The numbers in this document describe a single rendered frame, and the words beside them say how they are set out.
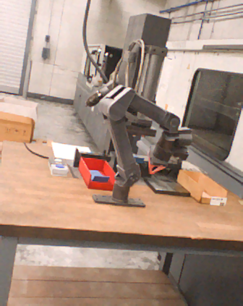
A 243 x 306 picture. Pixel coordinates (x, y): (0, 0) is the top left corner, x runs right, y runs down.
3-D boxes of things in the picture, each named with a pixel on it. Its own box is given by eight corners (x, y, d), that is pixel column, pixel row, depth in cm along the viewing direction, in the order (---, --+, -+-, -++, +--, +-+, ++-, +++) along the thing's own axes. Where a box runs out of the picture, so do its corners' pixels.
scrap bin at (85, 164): (87, 189, 153) (90, 174, 152) (77, 169, 176) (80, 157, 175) (116, 192, 157) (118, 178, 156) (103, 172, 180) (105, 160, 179)
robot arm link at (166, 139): (168, 140, 154) (175, 128, 150) (174, 150, 151) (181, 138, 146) (154, 141, 151) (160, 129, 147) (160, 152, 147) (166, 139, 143)
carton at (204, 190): (198, 205, 165) (202, 187, 163) (175, 184, 188) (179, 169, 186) (224, 207, 169) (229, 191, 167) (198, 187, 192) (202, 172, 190)
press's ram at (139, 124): (118, 138, 176) (131, 74, 169) (105, 126, 200) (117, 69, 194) (154, 143, 181) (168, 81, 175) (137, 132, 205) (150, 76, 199)
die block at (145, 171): (111, 173, 180) (114, 158, 179) (106, 167, 190) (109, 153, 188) (150, 178, 186) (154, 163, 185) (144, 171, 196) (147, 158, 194)
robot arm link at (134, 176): (129, 164, 149) (116, 163, 146) (139, 172, 141) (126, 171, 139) (125, 179, 150) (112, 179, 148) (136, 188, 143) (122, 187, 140)
